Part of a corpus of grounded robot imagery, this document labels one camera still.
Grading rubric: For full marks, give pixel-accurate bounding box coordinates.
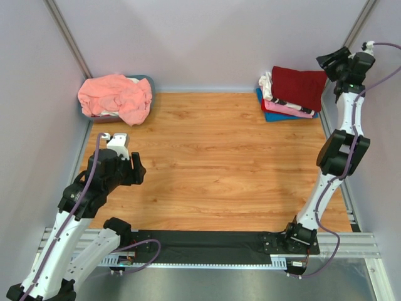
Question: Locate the dark red t-shirt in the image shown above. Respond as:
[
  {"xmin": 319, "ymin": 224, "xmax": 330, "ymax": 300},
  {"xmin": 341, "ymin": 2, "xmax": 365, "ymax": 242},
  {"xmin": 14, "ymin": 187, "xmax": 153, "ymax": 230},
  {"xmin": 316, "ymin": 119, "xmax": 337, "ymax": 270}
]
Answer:
[{"xmin": 271, "ymin": 66, "xmax": 327, "ymax": 112}]

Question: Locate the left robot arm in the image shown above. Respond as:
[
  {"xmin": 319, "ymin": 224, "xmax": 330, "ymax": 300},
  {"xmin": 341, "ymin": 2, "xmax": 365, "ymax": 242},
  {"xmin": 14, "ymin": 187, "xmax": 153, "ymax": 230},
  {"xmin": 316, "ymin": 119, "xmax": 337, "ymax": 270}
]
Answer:
[{"xmin": 6, "ymin": 149, "xmax": 146, "ymax": 300}]

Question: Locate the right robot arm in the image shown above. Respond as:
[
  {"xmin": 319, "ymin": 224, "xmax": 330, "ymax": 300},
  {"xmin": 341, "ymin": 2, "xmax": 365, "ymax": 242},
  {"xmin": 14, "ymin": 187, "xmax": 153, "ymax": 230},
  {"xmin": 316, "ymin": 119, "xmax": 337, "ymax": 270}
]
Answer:
[{"xmin": 282, "ymin": 41, "xmax": 375, "ymax": 253}]

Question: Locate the blue-grey laundry basket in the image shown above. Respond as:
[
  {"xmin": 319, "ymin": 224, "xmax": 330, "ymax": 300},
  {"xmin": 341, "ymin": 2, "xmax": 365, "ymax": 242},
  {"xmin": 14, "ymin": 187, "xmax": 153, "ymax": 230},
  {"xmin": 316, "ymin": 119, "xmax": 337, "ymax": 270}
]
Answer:
[{"xmin": 77, "ymin": 74, "xmax": 156, "ymax": 124}]

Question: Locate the white folded printed t-shirt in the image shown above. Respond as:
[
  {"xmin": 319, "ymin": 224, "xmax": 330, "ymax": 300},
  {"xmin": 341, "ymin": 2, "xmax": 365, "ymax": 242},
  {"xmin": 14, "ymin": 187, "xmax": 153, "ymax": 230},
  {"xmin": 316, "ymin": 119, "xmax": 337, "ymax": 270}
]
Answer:
[{"xmin": 258, "ymin": 72, "xmax": 312, "ymax": 113}]

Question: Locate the pink folded t-shirt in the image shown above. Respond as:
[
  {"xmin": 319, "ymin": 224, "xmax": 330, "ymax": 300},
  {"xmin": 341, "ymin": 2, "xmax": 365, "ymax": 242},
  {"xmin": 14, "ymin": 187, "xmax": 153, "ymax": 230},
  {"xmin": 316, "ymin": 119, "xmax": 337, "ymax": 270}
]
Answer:
[{"xmin": 264, "ymin": 100, "xmax": 315, "ymax": 119}]

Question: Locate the pink crumpled t-shirt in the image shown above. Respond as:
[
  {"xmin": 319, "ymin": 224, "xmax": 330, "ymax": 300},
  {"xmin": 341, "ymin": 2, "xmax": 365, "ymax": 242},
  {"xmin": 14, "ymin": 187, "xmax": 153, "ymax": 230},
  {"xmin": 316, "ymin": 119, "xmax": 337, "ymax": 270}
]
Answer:
[{"xmin": 77, "ymin": 73, "xmax": 154, "ymax": 127}]

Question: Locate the red folded t-shirt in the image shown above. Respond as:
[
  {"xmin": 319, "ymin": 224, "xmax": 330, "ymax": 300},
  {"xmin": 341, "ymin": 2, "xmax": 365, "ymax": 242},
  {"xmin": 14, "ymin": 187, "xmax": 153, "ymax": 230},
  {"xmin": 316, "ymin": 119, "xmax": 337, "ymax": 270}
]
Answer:
[{"xmin": 261, "ymin": 99, "xmax": 268, "ymax": 112}]

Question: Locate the black base mat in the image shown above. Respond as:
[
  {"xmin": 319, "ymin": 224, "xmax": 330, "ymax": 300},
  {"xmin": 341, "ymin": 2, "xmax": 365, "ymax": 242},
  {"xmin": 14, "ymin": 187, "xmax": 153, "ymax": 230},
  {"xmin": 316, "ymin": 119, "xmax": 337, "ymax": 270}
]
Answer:
[{"xmin": 130, "ymin": 230, "xmax": 320, "ymax": 265}]

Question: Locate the blue folded t-shirt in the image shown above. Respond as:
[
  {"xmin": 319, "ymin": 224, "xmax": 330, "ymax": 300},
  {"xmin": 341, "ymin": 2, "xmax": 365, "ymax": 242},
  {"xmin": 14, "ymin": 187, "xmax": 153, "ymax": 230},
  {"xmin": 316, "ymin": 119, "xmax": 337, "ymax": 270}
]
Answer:
[{"xmin": 256, "ymin": 88, "xmax": 318, "ymax": 122}]

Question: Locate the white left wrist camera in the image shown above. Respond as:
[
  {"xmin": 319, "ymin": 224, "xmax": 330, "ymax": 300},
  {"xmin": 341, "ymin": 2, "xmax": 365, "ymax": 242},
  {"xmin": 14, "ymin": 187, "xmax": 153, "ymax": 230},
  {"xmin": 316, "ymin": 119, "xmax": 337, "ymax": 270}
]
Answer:
[{"xmin": 101, "ymin": 133, "xmax": 130, "ymax": 160}]

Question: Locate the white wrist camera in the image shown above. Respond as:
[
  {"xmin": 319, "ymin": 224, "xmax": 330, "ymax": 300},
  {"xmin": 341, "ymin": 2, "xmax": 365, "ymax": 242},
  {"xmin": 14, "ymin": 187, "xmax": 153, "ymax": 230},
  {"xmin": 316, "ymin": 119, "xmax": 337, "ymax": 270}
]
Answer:
[
  {"xmin": 101, "ymin": 133, "xmax": 130, "ymax": 160},
  {"xmin": 361, "ymin": 41, "xmax": 375, "ymax": 59}
]

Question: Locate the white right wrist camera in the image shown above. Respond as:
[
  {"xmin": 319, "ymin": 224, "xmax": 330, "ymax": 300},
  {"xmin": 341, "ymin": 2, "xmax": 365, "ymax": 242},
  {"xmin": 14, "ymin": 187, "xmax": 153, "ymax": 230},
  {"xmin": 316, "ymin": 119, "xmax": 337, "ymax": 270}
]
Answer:
[{"xmin": 361, "ymin": 41, "xmax": 375, "ymax": 59}]

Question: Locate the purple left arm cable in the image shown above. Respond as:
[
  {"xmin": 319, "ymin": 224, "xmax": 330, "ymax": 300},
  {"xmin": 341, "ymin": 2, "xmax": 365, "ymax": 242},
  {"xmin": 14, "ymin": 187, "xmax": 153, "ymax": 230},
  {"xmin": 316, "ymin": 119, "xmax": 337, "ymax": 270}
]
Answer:
[{"xmin": 18, "ymin": 132, "xmax": 109, "ymax": 301}]

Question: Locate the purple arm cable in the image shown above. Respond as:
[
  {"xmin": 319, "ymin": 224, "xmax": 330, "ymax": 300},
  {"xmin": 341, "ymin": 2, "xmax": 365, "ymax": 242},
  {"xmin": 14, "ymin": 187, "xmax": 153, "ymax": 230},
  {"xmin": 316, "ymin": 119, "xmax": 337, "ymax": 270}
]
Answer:
[
  {"xmin": 313, "ymin": 41, "xmax": 401, "ymax": 233},
  {"xmin": 18, "ymin": 132, "xmax": 109, "ymax": 301}
]

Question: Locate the right aluminium frame post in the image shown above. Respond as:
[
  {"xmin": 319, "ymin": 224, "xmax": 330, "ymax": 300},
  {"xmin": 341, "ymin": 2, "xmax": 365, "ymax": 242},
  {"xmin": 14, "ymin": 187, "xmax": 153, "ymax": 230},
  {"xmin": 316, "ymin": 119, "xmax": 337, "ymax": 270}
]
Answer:
[{"xmin": 319, "ymin": 0, "xmax": 381, "ymax": 95}]

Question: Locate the aluminium frame post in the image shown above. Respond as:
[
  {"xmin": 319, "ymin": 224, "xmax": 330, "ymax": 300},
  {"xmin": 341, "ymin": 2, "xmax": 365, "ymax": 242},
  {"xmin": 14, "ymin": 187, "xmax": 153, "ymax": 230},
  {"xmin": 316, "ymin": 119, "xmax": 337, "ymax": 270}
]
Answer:
[
  {"xmin": 43, "ymin": 0, "xmax": 93, "ymax": 79},
  {"xmin": 319, "ymin": 0, "xmax": 381, "ymax": 95}
]

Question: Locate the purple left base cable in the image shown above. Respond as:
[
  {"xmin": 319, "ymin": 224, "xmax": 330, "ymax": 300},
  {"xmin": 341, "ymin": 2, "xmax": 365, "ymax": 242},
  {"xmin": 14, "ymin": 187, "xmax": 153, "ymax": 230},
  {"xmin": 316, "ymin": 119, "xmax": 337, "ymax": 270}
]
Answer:
[{"xmin": 106, "ymin": 238, "xmax": 162, "ymax": 277}]

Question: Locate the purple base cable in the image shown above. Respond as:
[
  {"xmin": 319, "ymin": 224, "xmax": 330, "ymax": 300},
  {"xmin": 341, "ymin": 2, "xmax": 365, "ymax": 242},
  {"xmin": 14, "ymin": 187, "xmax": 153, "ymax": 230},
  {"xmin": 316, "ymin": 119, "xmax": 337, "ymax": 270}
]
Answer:
[
  {"xmin": 106, "ymin": 238, "xmax": 162, "ymax": 277},
  {"xmin": 284, "ymin": 228, "xmax": 341, "ymax": 280}
]

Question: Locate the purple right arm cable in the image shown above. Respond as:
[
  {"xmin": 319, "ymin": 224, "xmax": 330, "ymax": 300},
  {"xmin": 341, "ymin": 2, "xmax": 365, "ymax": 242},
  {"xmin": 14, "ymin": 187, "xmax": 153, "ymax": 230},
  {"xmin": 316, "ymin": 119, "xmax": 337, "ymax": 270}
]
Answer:
[{"xmin": 313, "ymin": 41, "xmax": 401, "ymax": 233}]

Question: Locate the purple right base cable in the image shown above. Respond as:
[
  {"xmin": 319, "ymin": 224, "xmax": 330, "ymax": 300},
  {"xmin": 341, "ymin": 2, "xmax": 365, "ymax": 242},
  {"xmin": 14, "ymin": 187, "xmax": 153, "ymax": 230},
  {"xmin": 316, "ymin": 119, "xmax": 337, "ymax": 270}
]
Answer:
[{"xmin": 284, "ymin": 228, "xmax": 341, "ymax": 280}]

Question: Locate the left aluminium frame post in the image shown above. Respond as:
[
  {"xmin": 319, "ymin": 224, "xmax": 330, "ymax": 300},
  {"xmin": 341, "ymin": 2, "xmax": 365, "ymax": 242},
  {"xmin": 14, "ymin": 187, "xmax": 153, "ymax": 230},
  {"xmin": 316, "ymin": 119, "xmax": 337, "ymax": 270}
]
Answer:
[{"xmin": 43, "ymin": 0, "xmax": 93, "ymax": 79}]

